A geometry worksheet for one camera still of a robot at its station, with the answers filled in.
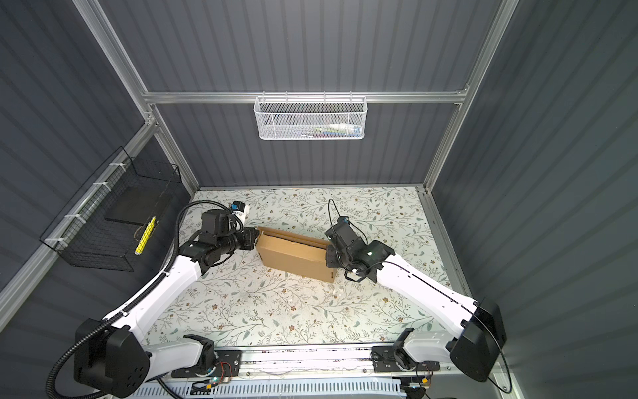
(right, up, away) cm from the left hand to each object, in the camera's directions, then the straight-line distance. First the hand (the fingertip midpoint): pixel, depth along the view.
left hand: (259, 232), depth 83 cm
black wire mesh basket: (-42, +4, -10) cm, 43 cm away
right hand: (+25, -7, -4) cm, 26 cm away
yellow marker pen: (-29, 0, -13) cm, 32 cm away
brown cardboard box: (+12, -7, -2) cm, 14 cm away
